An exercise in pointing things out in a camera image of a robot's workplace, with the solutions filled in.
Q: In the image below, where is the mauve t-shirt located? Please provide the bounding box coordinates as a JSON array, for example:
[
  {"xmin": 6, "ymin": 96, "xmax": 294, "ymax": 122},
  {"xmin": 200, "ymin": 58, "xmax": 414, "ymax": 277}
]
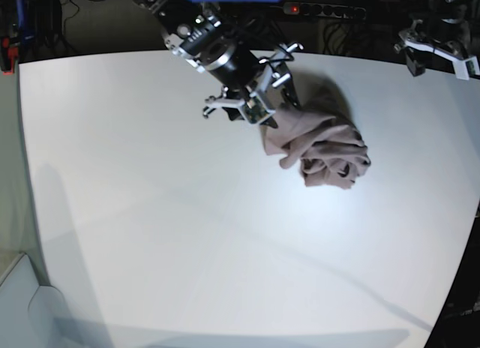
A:
[{"xmin": 262, "ymin": 98, "xmax": 371, "ymax": 190}]

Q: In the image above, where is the grey side panel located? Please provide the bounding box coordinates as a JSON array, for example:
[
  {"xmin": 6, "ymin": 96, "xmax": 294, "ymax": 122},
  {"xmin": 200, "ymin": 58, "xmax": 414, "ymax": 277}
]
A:
[{"xmin": 1, "ymin": 253, "xmax": 78, "ymax": 347}]

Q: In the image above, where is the black power strip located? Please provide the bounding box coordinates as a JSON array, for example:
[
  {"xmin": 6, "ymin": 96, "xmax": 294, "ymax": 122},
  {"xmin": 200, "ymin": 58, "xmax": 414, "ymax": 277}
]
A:
[{"xmin": 283, "ymin": 2, "xmax": 367, "ymax": 20}]

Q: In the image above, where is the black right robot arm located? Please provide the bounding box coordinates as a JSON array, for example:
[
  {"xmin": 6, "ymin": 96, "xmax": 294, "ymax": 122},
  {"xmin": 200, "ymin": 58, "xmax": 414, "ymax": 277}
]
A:
[{"xmin": 132, "ymin": 0, "xmax": 302, "ymax": 128}]

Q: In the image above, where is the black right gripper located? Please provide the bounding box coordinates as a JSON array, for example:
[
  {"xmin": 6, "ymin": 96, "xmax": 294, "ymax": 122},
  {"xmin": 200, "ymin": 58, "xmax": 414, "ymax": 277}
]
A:
[{"xmin": 204, "ymin": 43, "xmax": 300, "ymax": 129}]

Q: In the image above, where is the red black clamp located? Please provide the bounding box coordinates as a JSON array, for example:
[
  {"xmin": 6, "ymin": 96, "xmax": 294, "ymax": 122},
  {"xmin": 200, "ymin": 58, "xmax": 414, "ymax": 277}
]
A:
[{"xmin": 1, "ymin": 36, "xmax": 19, "ymax": 75}]

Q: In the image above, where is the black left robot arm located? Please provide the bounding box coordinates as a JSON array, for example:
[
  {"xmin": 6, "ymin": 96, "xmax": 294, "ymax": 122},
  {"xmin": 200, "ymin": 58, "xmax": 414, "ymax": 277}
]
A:
[{"xmin": 427, "ymin": 0, "xmax": 479, "ymax": 47}]

